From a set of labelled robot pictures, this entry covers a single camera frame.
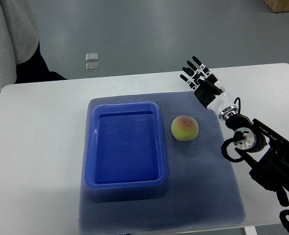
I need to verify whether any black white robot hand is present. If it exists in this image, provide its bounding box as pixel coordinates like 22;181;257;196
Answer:
180;56;241;120

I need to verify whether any green red peach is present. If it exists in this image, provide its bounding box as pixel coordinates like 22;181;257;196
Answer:
171;115;199;141

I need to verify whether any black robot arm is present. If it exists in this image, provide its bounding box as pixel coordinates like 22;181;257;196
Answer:
221;98;289;233

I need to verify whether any lower metal floor plate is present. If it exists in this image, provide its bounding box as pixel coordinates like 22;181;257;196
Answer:
86;62;99;72

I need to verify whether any metal floor plate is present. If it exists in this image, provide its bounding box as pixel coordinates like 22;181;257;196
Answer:
86;52;98;61
86;62;99;72

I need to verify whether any upper metal floor plate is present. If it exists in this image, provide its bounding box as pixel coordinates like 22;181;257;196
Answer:
86;52;98;61

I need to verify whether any blue textured mat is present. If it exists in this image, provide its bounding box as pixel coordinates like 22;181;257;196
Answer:
79;92;245;235

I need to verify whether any blue plastic tray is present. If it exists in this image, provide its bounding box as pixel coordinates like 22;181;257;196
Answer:
84;101;168;189

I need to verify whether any brown cardboard box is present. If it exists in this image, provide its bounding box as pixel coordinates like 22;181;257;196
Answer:
264;0;289;13

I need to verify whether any white table leg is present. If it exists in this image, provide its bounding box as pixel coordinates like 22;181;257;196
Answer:
243;226;257;235

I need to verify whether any person in grey sweater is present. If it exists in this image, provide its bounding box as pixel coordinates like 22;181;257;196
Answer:
0;0;64;90

